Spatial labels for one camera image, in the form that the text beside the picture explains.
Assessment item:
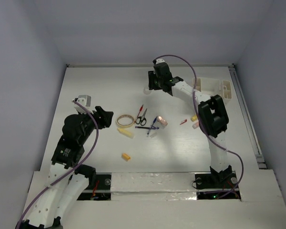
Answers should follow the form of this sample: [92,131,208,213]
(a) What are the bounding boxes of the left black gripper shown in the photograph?
[79,105,113,143]

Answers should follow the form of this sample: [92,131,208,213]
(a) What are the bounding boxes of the clear tape roll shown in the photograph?
[143,88,152,94]

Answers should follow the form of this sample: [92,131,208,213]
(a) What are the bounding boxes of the beige masking tape roll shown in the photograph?
[116,114,134,128]

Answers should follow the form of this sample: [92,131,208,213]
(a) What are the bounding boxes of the blue gel pen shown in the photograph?
[147,117,157,136]

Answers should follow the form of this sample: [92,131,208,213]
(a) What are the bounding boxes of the black handled scissors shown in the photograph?
[135,108,147,126]

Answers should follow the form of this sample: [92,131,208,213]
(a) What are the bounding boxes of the white perforated organizer basket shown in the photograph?
[196,78,232,104]

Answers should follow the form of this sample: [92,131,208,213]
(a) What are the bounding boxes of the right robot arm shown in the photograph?
[148,59,233,190]

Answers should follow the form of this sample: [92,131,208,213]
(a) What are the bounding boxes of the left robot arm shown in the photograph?
[16,104,113,229]

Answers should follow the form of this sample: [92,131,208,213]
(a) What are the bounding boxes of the yellow highlighter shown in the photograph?
[117,128,134,139]

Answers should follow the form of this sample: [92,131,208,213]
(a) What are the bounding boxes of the pink mini stapler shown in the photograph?
[156,116,168,129]

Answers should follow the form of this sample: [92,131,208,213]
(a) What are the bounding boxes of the orange highlighter cap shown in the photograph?
[122,153,131,161]

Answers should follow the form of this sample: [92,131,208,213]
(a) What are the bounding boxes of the yellow highlighter cap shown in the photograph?
[191,115,198,122]

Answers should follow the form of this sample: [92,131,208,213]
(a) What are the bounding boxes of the pink highlighter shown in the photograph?
[192,121,199,129]

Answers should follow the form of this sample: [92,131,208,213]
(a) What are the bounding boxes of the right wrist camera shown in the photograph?
[153,58,165,65]

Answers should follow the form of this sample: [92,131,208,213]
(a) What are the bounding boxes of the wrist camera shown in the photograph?
[153,58,165,65]
[72,95,92,114]

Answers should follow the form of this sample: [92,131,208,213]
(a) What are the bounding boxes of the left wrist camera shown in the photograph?
[72,95,92,114]

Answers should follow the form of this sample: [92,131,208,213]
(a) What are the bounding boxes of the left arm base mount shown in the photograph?
[77,173,112,201]

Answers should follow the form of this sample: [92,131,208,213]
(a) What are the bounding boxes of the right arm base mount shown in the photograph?
[192,172,241,200]

